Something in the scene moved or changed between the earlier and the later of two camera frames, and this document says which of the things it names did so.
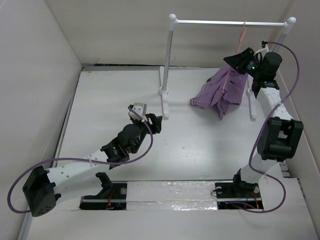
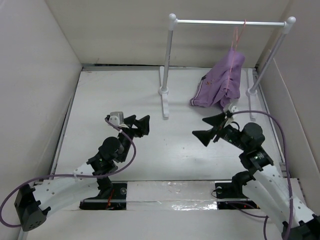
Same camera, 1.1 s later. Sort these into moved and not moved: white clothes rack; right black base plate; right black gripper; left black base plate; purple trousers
Moved: purple trousers; right black gripper
Not moved: white clothes rack; right black base plate; left black base plate
